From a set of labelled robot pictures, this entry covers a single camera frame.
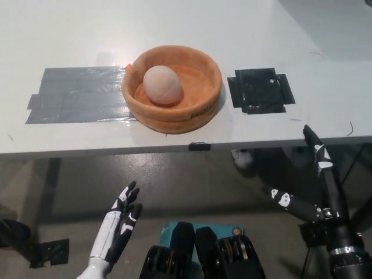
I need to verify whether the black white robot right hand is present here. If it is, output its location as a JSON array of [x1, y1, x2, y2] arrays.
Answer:
[[270, 124, 363, 252]]

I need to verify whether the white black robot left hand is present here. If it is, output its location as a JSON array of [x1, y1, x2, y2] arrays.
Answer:
[[88, 180, 143, 264]]

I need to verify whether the pale pink plush dumpling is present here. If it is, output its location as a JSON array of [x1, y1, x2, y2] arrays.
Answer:
[[143, 65, 183, 106]]

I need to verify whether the black teal robot torso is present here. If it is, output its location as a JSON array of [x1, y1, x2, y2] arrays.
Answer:
[[139, 221, 267, 279]]

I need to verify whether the orange soft round basket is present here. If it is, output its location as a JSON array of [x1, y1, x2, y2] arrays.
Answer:
[[121, 44, 223, 135]]

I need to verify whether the dark grey table leg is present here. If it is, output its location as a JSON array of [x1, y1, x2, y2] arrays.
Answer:
[[34, 158, 62, 242]]

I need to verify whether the black floor stand leg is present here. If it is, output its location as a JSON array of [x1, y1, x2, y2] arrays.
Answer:
[[0, 203, 31, 248]]

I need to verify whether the small black tape strip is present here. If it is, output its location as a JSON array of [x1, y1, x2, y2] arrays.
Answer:
[[188, 141, 212, 151]]

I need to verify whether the white shoe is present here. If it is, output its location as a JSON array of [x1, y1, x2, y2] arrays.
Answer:
[[231, 149, 253, 169]]

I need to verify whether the black tape square patch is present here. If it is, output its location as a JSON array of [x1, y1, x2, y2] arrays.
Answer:
[[226, 67, 296, 115]]

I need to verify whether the thin black cable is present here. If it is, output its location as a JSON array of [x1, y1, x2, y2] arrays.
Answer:
[[302, 246, 313, 279]]

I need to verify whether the grey duct tape patch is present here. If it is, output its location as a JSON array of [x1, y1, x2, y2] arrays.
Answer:
[[24, 66, 138, 126]]

